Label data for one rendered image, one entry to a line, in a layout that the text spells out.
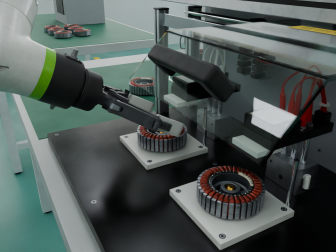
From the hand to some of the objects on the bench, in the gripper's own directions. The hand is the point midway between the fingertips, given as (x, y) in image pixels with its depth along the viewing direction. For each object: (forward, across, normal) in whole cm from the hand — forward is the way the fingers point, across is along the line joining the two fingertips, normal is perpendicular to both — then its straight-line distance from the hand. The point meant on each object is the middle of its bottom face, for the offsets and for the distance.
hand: (161, 117), depth 72 cm
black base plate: (+6, -12, +8) cm, 15 cm away
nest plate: (+4, -24, +6) cm, 25 cm away
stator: (+18, +43, 0) cm, 46 cm away
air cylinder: (+16, -24, -1) cm, 29 cm away
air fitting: (+15, -28, -2) cm, 32 cm away
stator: (+3, 0, +5) cm, 6 cm away
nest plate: (+4, 0, +6) cm, 7 cm away
